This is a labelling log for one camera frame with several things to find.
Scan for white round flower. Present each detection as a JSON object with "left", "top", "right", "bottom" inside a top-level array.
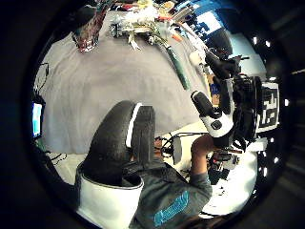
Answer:
[{"left": 189, "top": 51, "right": 203, "bottom": 67}]

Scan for green wrapped flower stem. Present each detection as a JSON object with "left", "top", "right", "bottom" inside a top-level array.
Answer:
[{"left": 164, "top": 44, "right": 193, "bottom": 92}]

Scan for grey table cloth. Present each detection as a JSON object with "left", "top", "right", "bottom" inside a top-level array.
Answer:
[{"left": 38, "top": 10, "right": 214, "bottom": 156}]

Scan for black device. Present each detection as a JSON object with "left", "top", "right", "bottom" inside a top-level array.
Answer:
[{"left": 207, "top": 152, "right": 239, "bottom": 186}]

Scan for white marker cube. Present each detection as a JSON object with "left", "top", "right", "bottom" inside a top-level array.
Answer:
[{"left": 255, "top": 81, "right": 281, "bottom": 134}]

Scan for lit monitor screen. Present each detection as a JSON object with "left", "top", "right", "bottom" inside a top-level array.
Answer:
[{"left": 30, "top": 100, "right": 45, "bottom": 139}]

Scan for the person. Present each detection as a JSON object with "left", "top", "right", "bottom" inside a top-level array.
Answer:
[{"left": 125, "top": 135, "right": 214, "bottom": 229}]

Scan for bunch of artificial flowers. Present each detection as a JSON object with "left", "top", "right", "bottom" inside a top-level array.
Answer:
[{"left": 109, "top": 1, "right": 184, "bottom": 52}]

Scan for colourful glass vase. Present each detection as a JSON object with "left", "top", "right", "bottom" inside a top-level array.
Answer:
[{"left": 70, "top": 3, "right": 112, "bottom": 53}]

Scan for tangled black cables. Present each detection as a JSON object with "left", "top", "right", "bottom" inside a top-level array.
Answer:
[{"left": 154, "top": 132, "right": 204, "bottom": 166}]

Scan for thin black cable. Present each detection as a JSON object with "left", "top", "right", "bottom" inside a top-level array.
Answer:
[{"left": 35, "top": 61, "right": 51, "bottom": 92}]

